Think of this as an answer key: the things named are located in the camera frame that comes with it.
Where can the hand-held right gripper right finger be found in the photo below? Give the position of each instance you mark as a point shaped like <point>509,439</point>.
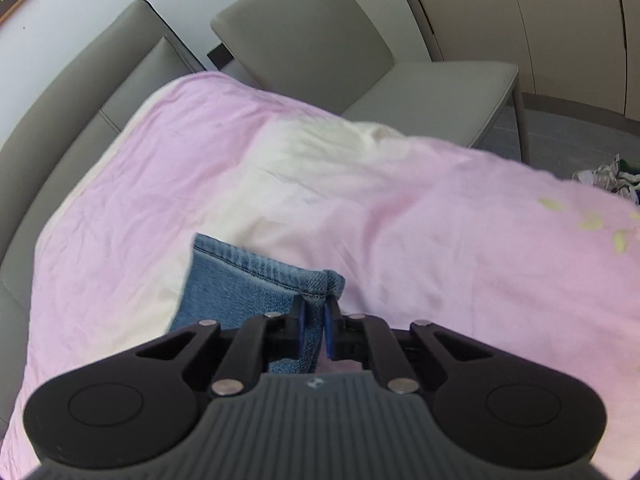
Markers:
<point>329,324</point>

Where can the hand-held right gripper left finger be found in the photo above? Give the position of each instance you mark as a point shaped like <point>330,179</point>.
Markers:
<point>300,321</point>

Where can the blue denim pants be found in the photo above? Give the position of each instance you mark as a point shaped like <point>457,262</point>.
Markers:
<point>245,287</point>

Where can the pink bed sheet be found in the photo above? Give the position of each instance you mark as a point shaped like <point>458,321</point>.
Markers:
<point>320,210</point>

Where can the grey upholstered chair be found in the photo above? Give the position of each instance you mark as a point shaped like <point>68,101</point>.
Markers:
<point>350,55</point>

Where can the grey padded headboard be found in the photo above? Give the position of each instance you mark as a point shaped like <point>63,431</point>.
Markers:
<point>65,125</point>

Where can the white sneakers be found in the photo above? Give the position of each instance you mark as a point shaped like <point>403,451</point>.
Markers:
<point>612,176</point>

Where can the white wardrobe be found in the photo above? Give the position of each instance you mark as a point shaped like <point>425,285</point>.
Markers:
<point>525,25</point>

